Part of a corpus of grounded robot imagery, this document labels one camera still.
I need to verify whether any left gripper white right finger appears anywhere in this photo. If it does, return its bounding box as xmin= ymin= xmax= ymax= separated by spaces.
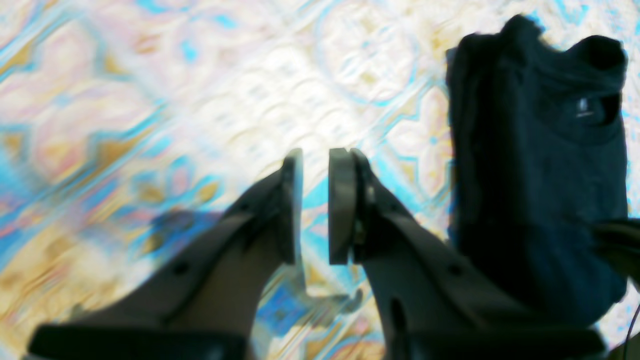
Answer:
xmin=327 ymin=148 xmax=606 ymax=360

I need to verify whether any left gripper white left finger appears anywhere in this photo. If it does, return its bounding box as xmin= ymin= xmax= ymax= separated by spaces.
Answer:
xmin=27 ymin=148 xmax=303 ymax=360

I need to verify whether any black T-shirt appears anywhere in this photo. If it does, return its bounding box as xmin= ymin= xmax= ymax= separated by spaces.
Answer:
xmin=446 ymin=14 xmax=627 ymax=327

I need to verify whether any patterned tablecloth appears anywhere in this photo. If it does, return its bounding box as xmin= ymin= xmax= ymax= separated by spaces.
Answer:
xmin=1 ymin=0 xmax=639 ymax=360

